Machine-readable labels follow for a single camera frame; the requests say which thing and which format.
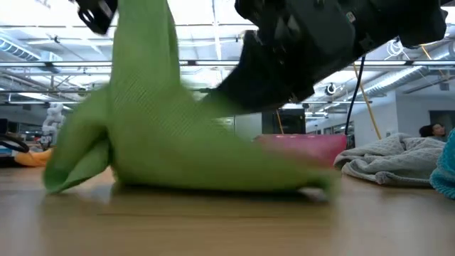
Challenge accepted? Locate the ribbed ceiling air duct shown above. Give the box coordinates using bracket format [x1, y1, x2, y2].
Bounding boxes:
[0, 37, 42, 62]

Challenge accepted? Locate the white building column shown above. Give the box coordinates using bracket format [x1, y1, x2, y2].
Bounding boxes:
[234, 112, 264, 142]

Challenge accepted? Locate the orange microfiber towel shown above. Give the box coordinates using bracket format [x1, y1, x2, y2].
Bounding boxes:
[13, 147, 54, 168]

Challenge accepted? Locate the blue microfiber towel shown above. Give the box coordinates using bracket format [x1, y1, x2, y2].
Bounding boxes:
[429, 127, 455, 200]

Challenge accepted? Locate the black ceiling cable reel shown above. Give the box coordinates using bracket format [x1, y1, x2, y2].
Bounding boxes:
[323, 82, 339, 97]

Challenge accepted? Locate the long yellow cable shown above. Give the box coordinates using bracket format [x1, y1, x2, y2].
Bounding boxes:
[350, 62, 383, 140]

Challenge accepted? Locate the black monitor screen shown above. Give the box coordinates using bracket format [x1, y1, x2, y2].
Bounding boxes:
[261, 108, 307, 135]

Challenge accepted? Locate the black looped cable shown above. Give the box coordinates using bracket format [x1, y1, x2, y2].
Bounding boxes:
[0, 133, 31, 154]

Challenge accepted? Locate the red plastic bin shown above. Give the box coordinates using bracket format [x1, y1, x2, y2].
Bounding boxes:
[254, 134, 348, 169]

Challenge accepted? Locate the bright green microfiber towel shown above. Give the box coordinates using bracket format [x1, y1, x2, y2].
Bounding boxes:
[42, 0, 341, 203]

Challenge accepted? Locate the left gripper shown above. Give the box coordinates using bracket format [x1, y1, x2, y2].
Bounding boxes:
[74, 0, 118, 36]

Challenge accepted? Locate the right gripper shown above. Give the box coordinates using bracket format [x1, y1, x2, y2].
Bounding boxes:
[202, 0, 369, 115]

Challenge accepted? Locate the black hanging cable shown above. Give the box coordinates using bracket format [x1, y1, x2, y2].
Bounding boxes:
[343, 55, 367, 136]

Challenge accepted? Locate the silver air duct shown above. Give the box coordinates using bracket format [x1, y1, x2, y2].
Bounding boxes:
[355, 46, 455, 102]

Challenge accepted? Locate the grey microfiber towel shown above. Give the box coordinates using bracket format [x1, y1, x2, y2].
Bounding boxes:
[333, 132, 445, 188]

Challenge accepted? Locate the person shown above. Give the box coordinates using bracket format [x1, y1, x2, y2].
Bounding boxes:
[418, 122, 448, 143]

